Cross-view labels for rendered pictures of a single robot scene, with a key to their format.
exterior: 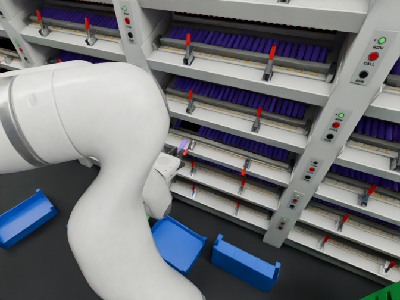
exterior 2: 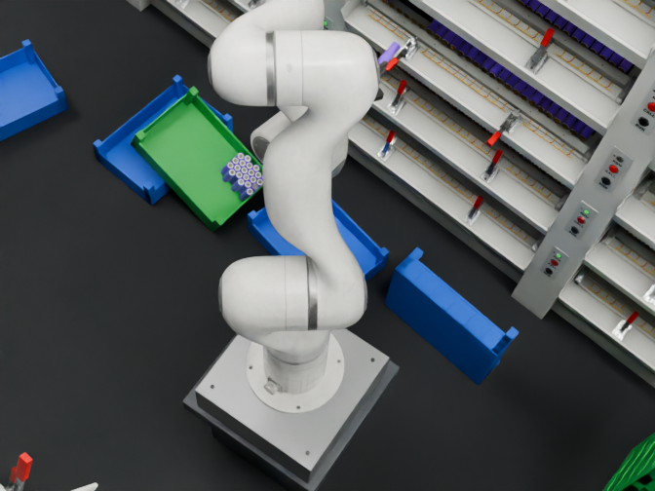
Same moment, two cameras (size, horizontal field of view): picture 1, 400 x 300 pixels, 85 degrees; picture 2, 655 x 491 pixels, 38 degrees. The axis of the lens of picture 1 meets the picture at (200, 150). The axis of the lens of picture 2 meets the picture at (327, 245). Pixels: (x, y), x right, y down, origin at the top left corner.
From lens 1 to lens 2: 105 cm
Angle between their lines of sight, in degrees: 19
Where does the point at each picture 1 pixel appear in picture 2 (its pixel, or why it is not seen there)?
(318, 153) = (625, 144)
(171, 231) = not seen: hidden behind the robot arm
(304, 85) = (619, 25)
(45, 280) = (49, 239)
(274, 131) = (567, 81)
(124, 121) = (344, 93)
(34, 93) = (289, 62)
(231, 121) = (497, 34)
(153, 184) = not seen: hidden behind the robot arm
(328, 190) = (641, 217)
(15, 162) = (260, 102)
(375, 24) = not seen: outside the picture
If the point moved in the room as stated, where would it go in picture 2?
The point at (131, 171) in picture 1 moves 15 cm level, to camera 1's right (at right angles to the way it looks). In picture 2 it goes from (337, 129) to (445, 159)
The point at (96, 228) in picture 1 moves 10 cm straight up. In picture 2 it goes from (298, 165) to (301, 124)
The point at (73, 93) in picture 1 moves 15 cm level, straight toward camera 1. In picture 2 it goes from (315, 67) to (350, 163)
